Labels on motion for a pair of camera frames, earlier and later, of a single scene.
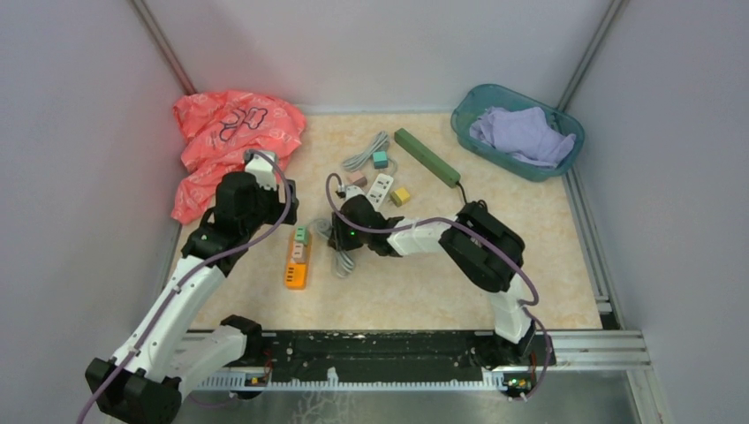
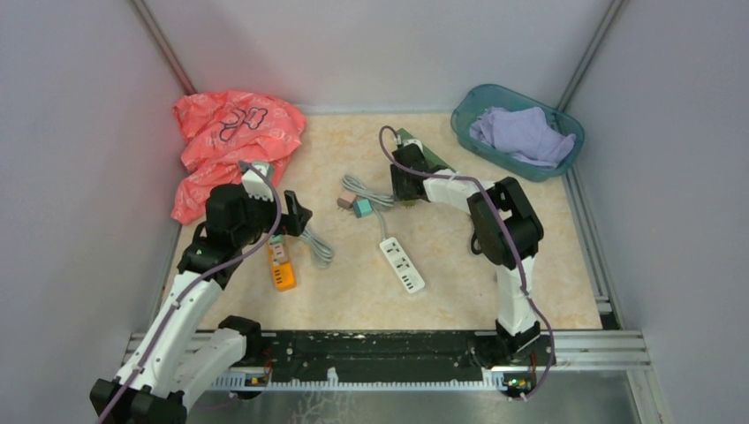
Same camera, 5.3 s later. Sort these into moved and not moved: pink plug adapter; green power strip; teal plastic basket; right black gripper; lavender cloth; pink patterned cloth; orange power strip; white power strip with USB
Moved: orange power strip; pink plug adapter; white power strip with USB; right black gripper
Not moved: teal plastic basket; pink patterned cloth; green power strip; lavender cloth
